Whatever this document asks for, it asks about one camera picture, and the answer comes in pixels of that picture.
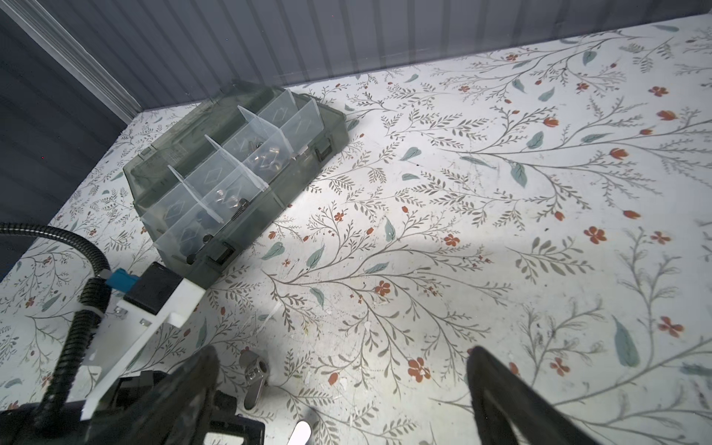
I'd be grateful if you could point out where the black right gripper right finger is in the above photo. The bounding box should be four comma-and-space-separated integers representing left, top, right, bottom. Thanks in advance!
467, 346, 595, 444

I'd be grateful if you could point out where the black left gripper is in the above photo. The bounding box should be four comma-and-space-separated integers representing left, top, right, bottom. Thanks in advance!
1, 371, 265, 444

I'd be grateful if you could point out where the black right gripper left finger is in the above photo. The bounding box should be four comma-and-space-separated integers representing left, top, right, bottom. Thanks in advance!
86, 346, 219, 444

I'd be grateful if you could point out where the green transparent organizer box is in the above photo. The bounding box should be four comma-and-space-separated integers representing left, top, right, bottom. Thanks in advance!
123, 81, 350, 289

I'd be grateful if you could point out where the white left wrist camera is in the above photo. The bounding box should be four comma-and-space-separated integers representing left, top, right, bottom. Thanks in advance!
81, 263, 206, 421

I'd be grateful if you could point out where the black corrugated cable hose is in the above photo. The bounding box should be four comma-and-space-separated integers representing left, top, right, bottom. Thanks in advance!
0, 221, 113, 435

